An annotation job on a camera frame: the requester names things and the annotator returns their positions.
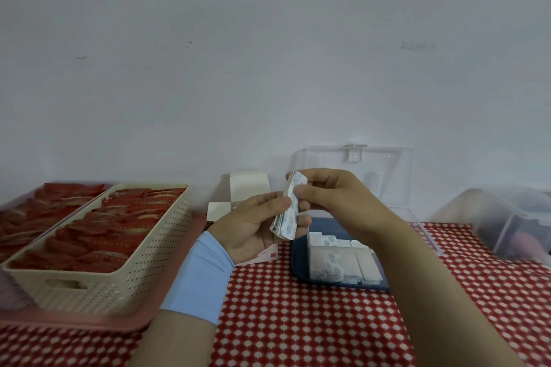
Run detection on person's right hand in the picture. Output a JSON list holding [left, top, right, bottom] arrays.
[[286, 168, 391, 243]]

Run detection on person's left hand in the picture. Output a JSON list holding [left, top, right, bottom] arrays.
[[208, 191, 313, 267]]

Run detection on bundle of white plaster strips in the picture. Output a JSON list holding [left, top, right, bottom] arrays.
[[269, 171, 309, 241]]

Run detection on person's left forearm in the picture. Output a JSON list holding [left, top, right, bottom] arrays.
[[128, 309, 218, 367]]

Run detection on person's right forearm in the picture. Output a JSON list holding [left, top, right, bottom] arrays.
[[361, 208, 527, 367]]

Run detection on white open cardboard carton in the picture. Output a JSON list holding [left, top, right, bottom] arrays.
[[206, 169, 280, 268]]

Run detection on clear box with blue base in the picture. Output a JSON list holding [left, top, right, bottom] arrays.
[[291, 144, 444, 293]]

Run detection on stack of white wrapped plasters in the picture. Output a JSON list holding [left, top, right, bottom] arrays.
[[308, 231, 383, 286]]

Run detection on light blue wristband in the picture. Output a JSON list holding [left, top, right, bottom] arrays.
[[159, 231, 236, 327]]

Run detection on pink plastic tray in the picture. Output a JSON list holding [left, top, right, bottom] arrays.
[[0, 190, 208, 334]]

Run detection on red white checked tablecloth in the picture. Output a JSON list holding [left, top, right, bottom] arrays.
[[0, 220, 551, 367]]

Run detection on cream perforated plastic basket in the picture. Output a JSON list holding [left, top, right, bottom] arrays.
[[2, 183, 193, 317]]

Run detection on row of red packets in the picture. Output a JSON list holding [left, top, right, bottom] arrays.
[[9, 187, 187, 274]]

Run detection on clear plastic storage container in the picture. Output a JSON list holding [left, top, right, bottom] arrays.
[[430, 187, 551, 269]]

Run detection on pile of red sachets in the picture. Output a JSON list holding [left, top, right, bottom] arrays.
[[0, 183, 108, 264]]

